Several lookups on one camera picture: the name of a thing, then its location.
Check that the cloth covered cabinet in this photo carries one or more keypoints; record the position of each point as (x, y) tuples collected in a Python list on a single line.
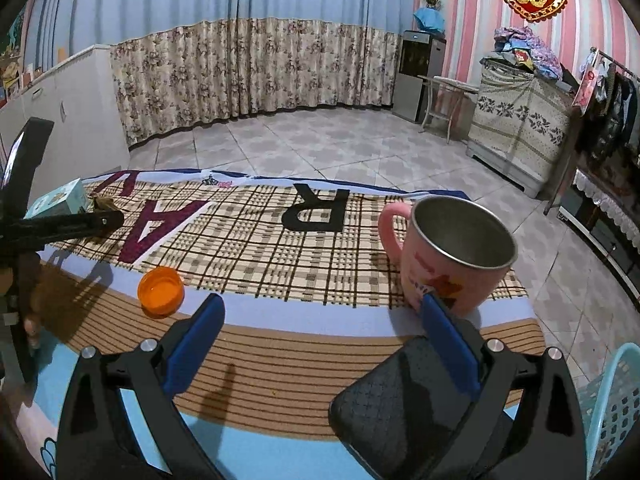
[(520, 125)]

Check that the pink cup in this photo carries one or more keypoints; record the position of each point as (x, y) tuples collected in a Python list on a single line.
[(435, 280)]

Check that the colourful picture boxes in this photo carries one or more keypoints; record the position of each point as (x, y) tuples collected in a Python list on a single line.
[(12, 75)]

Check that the small folding table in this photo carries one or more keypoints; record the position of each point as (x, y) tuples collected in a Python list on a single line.
[(447, 90)]

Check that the person's left hand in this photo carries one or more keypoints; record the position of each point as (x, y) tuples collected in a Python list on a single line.
[(33, 329)]

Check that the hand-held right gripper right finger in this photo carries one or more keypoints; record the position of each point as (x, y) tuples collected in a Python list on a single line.
[(450, 345)]

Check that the blue and floral curtain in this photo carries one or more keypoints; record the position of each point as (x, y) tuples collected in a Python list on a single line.
[(250, 60)]

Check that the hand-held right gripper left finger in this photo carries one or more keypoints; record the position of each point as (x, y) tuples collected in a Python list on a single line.
[(197, 340)]

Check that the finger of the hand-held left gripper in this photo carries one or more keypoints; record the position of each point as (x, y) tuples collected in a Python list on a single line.
[(70, 227), (27, 160)]

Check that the clothes rack with garments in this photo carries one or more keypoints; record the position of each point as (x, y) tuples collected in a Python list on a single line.
[(610, 105)]

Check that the small potted plant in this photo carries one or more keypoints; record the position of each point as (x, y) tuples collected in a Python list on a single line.
[(432, 1)]

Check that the black textured pouch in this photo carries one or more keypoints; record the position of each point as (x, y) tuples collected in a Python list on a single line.
[(390, 400)]

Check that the brown plush toy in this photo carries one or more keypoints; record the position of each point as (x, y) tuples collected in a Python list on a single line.
[(102, 204)]

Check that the lace covered dark furniture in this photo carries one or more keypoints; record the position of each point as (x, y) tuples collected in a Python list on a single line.
[(610, 220)]

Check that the blue cloth bundle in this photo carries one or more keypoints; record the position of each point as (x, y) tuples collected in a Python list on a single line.
[(429, 20)]

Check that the white cabinet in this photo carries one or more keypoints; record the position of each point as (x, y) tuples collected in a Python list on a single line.
[(70, 120)]

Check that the orange bottle cap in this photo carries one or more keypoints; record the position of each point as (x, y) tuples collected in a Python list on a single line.
[(160, 292)]

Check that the light blue plastic basket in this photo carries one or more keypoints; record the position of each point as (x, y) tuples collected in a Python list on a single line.
[(615, 410)]

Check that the light blue tissue box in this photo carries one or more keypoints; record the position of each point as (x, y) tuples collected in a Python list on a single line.
[(62, 200)]

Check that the pile of clothes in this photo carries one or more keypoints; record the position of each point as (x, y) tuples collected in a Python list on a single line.
[(525, 50)]

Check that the grey water dispenser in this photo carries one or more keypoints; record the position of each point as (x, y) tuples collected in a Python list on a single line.
[(417, 75)]

